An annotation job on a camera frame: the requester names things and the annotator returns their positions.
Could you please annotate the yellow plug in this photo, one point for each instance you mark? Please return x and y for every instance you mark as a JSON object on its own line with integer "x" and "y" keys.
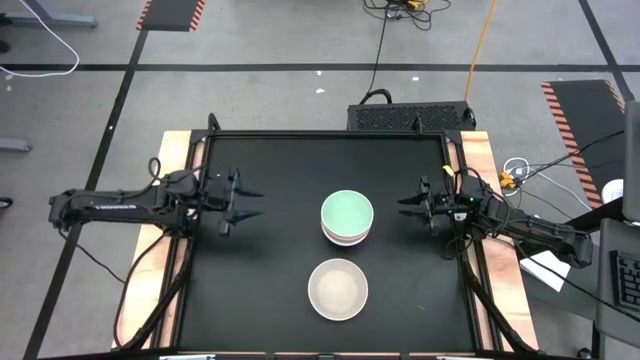
{"x": 507, "y": 181}

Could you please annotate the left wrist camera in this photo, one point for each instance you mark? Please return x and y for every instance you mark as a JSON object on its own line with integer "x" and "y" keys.
{"x": 182, "y": 181}

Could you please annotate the black computer tower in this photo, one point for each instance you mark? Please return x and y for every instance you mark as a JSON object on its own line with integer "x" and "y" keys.
{"x": 410, "y": 117}

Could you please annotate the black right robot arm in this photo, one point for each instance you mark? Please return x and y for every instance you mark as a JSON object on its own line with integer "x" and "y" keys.
{"x": 540, "y": 232}

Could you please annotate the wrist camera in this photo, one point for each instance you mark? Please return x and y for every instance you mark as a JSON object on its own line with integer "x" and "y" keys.
{"x": 182, "y": 181}
{"x": 472, "y": 190}

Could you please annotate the grey desk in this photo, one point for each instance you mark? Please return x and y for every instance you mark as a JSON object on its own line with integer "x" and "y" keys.
{"x": 602, "y": 300}

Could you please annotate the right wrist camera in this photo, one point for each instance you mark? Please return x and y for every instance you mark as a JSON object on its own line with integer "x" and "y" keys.
{"x": 472, "y": 190}

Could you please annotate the grey desk foot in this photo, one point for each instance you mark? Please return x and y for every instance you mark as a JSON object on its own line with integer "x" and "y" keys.
{"x": 55, "y": 21}
{"x": 15, "y": 145}

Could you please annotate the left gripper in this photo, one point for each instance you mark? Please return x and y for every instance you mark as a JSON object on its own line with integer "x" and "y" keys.
{"x": 217, "y": 192}

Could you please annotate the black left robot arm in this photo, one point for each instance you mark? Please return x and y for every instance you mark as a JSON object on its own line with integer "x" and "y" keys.
{"x": 100, "y": 206}

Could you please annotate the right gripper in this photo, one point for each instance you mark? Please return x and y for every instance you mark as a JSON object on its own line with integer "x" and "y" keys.
{"x": 442, "y": 207}

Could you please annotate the yellow tag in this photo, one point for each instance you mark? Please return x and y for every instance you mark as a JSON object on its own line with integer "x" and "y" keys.
{"x": 448, "y": 170}

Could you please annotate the pink bowl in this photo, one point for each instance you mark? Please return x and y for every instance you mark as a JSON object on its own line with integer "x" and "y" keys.
{"x": 346, "y": 245}

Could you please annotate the white paper sheet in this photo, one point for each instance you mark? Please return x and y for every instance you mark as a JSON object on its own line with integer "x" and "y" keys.
{"x": 547, "y": 272}

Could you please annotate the off-white smooth bowl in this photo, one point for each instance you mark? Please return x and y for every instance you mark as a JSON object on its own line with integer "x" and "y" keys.
{"x": 338, "y": 290}

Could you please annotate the plywood table board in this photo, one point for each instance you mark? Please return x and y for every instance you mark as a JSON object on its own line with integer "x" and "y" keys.
{"x": 175, "y": 147}

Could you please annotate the hazard-striped floor mat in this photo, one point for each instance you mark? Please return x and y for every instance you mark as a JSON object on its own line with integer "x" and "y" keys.
{"x": 585, "y": 130}
{"x": 172, "y": 14}

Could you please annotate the mint green bowl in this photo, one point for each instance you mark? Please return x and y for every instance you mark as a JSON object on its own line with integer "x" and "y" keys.
{"x": 346, "y": 214}

